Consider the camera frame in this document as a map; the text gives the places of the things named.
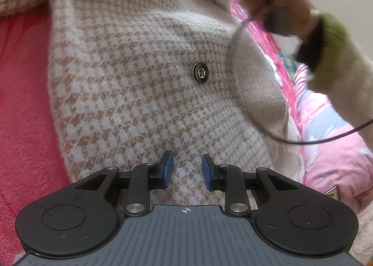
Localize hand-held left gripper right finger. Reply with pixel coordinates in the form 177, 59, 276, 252
202, 154, 303, 217

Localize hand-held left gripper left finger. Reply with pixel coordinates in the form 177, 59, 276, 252
74, 151, 174, 217

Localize black cable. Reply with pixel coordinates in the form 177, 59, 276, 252
231, 20, 373, 146

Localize beige houndstooth coat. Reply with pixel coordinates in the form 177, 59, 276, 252
0, 0, 305, 207

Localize red floral blanket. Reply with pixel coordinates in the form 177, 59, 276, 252
0, 0, 298, 266

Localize person's right hand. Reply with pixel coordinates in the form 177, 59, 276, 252
237, 0, 319, 39

